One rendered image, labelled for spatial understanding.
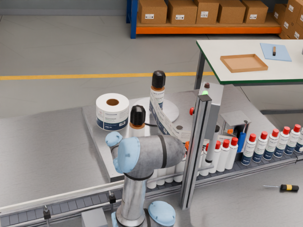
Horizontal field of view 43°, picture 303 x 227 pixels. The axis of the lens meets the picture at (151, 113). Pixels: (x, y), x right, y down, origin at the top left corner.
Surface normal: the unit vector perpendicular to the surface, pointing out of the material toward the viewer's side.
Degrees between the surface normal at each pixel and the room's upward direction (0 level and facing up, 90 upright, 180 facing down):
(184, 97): 0
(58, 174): 0
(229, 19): 90
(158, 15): 90
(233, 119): 0
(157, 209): 10
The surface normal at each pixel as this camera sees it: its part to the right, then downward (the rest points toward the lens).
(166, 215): 0.22, -0.83
